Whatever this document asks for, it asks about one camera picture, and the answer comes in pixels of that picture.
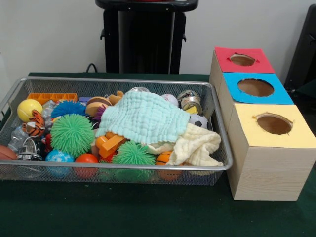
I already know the dark green tablecloth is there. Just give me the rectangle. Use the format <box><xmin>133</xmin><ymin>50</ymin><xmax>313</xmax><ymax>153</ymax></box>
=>
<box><xmin>0</xmin><ymin>72</ymin><xmax>316</xmax><ymax>237</ymax></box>
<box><xmin>295</xmin><ymin>79</ymin><xmax>316</xmax><ymax>100</ymax></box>

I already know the wooden box with three holes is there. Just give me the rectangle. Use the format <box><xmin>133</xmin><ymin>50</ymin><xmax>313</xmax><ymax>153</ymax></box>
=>
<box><xmin>209</xmin><ymin>46</ymin><xmax>316</xmax><ymax>202</ymax></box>

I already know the white toy baseball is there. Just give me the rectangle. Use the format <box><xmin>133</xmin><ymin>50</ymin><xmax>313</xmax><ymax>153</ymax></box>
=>
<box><xmin>160</xmin><ymin>93</ymin><xmax>180</xmax><ymax>108</ymax></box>

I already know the mint green cloth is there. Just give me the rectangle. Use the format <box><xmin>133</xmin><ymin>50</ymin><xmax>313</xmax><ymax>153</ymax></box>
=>
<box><xmin>94</xmin><ymin>91</ymin><xmax>191</xmax><ymax>145</ymax></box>

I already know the orange toy building block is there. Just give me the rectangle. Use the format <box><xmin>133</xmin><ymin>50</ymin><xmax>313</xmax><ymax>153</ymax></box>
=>
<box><xmin>26</xmin><ymin>92</ymin><xmax>79</xmax><ymax>105</ymax></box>
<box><xmin>95</xmin><ymin>132</ymin><xmax>128</xmax><ymax>159</ymax></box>

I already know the green spiky rubber ball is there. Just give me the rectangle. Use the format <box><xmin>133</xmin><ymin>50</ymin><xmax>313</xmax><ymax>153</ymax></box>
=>
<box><xmin>50</xmin><ymin>113</ymin><xmax>95</xmax><ymax>158</ymax></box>
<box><xmin>112</xmin><ymin>140</ymin><xmax>150</xmax><ymax>165</ymax></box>

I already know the black can with silver top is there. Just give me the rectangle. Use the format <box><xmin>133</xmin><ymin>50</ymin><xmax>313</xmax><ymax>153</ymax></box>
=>
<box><xmin>23</xmin><ymin>137</ymin><xmax>47</xmax><ymax>157</ymax></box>

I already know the blue spiky rubber ball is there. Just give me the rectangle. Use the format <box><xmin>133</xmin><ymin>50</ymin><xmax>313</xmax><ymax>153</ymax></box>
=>
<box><xmin>51</xmin><ymin>99</ymin><xmax>86</xmax><ymax>119</ymax></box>

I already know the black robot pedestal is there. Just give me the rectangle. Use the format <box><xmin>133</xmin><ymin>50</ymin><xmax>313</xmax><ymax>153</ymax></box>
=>
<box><xmin>95</xmin><ymin>0</ymin><xmax>199</xmax><ymax>75</ymax></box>

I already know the black cable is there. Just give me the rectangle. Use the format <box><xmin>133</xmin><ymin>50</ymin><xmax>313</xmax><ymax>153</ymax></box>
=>
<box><xmin>85</xmin><ymin>63</ymin><xmax>104</xmax><ymax>73</ymax></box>

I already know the black and white soccer ball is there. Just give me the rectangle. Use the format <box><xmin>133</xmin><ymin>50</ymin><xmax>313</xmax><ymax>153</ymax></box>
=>
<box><xmin>189</xmin><ymin>113</ymin><xmax>209</xmax><ymax>129</ymax></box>

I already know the yellow ball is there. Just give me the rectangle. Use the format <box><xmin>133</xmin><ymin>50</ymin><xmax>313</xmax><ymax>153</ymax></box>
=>
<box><xmin>16</xmin><ymin>99</ymin><xmax>43</xmax><ymax>123</ymax></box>

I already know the silver mesh bin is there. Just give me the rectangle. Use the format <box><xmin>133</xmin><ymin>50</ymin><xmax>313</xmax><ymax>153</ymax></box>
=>
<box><xmin>0</xmin><ymin>76</ymin><xmax>235</xmax><ymax>186</ymax></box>

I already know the orange striped tiger plush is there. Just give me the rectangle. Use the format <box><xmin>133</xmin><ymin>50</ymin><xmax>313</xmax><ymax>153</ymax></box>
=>
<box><xmin>22</xmin><ymin>109</ymin><xmax>46</xmax><ymax>138</ymax></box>

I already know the cream cloth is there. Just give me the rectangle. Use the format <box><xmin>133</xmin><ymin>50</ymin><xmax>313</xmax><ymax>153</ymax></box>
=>
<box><xmin>145</xmin><ymin>123</ymin><xmax>225</xmax><ymax>167</ymax></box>

